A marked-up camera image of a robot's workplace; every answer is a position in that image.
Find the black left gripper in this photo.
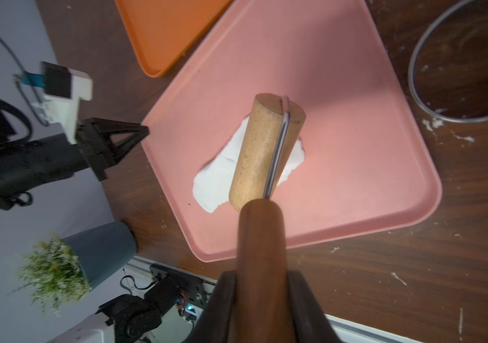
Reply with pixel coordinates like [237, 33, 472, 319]
[0, 118, 150, 210]

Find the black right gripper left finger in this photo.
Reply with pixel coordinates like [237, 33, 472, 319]
[187, 271, 236, 343]

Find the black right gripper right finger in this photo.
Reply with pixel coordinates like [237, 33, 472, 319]
[288, 271, 342, 343]

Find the wooden rolling pin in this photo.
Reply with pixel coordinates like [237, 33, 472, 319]
[230, 93, 305, 342]

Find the white dough lump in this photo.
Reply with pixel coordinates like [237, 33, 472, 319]
[193, 114, 283, 213]

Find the pink silicone mat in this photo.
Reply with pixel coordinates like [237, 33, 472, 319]
[142, 1, 442, 262]

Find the small green potted plant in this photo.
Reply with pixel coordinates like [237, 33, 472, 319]
[12, 222, 138, 316]

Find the orange plastic tray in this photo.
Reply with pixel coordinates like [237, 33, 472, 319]
[115, 0, 231, 78]

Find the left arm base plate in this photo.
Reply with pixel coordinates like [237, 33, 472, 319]
[150, 263, 217, 314]

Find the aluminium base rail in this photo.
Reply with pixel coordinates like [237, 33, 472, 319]
[120, 257, 414, 342]

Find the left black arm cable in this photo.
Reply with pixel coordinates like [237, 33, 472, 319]
[0, 12, 52, 128]

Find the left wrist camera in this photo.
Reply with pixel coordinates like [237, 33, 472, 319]
[14, 61, 93, 144]

